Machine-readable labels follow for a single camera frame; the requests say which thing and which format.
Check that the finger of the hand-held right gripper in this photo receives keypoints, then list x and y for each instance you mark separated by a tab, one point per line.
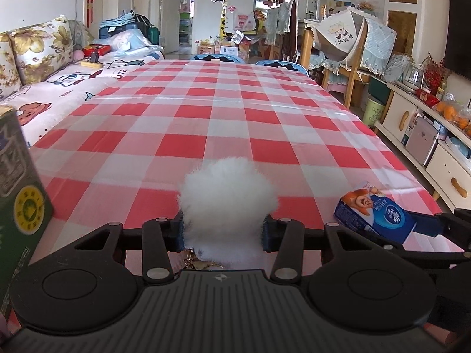
438	225
430	254

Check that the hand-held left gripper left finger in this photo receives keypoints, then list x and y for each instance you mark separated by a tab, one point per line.
177	233

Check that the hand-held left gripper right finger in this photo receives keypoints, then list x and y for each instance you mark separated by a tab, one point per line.
269	233

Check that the white fluffy pompom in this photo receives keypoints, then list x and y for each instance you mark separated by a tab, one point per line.
228	206

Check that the blue tissue pack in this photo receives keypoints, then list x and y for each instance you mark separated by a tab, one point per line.
382	217

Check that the grey metal case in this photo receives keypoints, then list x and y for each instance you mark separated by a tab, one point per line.
421	141

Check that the bag of oranges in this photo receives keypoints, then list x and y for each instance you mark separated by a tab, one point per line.
452	114

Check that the cream tv cabinet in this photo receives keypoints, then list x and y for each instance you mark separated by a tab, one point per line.
397	117

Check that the red checkered tablecloth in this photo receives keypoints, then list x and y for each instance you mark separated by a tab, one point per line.
220	117

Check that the red box on cabinet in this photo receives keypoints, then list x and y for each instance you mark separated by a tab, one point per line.
427	97

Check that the green trash bin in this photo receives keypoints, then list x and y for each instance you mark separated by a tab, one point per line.
374	112

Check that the glass kettle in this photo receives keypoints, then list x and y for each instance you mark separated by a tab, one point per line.
415	75

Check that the red berry branch decoration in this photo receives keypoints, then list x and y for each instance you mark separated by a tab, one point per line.
434	73

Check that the pink plastic stool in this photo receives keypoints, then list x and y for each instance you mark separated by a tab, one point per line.
337	90

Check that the pale quilted appliance cover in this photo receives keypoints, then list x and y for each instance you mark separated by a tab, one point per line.
395	68

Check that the light wooden chair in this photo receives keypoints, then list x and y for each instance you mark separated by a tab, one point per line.
353	84

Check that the blue plastic stool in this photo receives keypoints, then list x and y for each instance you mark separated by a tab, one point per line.
281	66
217	58

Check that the pink cardboard box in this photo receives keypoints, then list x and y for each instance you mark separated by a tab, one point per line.
206	49

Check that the white cardboard box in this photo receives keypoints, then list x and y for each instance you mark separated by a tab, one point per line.
229	50

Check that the pale blue quilted chair cover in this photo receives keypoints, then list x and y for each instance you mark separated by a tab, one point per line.
379	46

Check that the yellow power strip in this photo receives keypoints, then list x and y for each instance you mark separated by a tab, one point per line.
91	64

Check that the black power adapter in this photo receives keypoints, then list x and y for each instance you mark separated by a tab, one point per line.
95	58

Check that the black television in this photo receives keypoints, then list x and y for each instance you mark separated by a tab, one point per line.
460	29

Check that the pile of blue bedding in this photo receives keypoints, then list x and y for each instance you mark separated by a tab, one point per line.
128	40

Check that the green suitcase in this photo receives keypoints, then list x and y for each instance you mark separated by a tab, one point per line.
153	35

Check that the red flat box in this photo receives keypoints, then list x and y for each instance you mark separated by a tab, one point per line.
96	49

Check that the pink ball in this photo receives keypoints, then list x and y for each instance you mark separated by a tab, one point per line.
78	56

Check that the plastic drawer storage unit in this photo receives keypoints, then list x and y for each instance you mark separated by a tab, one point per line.
185	29

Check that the white folding food cover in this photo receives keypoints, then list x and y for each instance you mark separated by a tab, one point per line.
340	33

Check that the hanging white plastic bag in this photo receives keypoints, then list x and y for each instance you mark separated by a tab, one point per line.
245	22

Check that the black bag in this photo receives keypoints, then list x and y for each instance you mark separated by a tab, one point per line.
140	21

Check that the grey floral cushion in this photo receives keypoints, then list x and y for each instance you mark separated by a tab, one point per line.
81	35

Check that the white door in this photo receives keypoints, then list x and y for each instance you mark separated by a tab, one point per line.
172	7

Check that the yellow floral cushion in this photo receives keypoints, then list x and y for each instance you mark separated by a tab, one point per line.
9	70
40	49

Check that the giraffe height chart sticker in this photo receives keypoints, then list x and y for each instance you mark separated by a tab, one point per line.
225	5

